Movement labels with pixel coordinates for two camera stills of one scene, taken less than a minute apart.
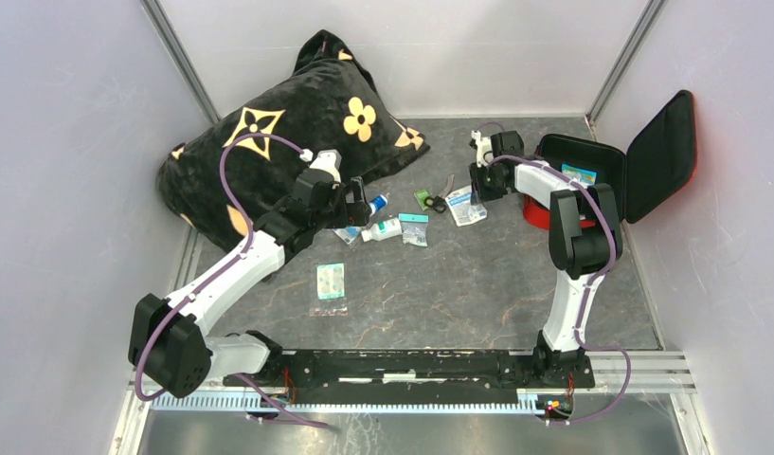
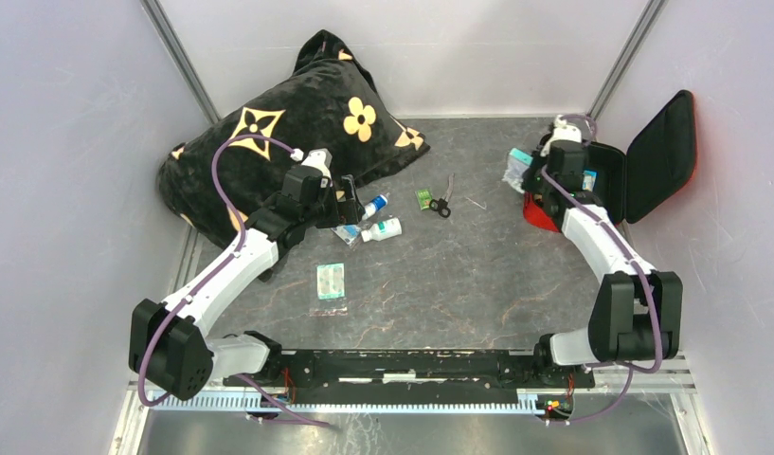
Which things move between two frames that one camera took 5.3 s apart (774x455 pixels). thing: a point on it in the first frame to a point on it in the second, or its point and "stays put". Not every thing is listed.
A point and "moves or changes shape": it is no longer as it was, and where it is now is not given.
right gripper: [479, 193] to [528, 184]
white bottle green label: [382, 229] stays put
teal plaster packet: [331, 281] stays put
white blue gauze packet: [463, 211] moves or changes shape
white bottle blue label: [378, 203] stays put
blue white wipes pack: [585, 175] stays put
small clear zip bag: [415, 227] moves or changes shape
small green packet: [421, 195] stays put
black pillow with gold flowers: [239, 164] stays put
